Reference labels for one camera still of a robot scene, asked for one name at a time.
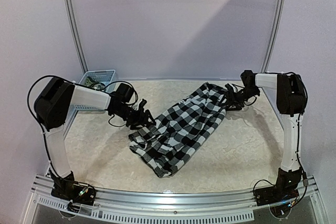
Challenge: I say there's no green garment in basket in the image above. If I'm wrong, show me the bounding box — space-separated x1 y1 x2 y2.
84 76 106 90

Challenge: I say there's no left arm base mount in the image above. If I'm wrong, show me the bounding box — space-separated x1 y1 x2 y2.
50 171 97 212

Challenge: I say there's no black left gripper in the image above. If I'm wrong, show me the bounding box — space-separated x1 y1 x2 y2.
114 104 156 130

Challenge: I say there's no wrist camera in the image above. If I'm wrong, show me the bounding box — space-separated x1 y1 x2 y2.
137 99 147 112
225 83 237 92

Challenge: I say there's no left aluminium wall post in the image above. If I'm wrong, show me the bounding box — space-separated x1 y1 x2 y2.
64 0 89 73

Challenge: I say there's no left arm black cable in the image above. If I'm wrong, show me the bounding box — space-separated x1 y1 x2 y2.
27 74 140 130

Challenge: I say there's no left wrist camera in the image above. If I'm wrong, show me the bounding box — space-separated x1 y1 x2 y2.
137 99 147 112

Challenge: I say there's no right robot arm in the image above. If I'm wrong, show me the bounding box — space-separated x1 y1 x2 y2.
225 70 308 201

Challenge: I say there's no light blue plastic basket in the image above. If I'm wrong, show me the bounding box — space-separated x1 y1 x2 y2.
70 70 116 111

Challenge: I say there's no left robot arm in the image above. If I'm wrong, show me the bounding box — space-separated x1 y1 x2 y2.
34 76 155 200

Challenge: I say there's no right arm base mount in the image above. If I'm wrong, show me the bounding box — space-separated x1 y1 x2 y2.
253 178 309 208

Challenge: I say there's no front aluminium rail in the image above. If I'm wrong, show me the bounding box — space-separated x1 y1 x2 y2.
23 175 328 223

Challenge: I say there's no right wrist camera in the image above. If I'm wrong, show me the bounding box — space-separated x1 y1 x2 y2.
225 83 237 92

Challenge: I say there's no aluminium wall post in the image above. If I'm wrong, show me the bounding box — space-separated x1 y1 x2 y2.
261 0 285 72
64 0 89 73

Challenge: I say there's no black white checked shirt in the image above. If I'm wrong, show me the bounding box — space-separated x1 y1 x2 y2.
129 82 227 178

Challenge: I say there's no right aluminium wall post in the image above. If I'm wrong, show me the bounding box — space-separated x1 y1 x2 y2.
261 0 285 72

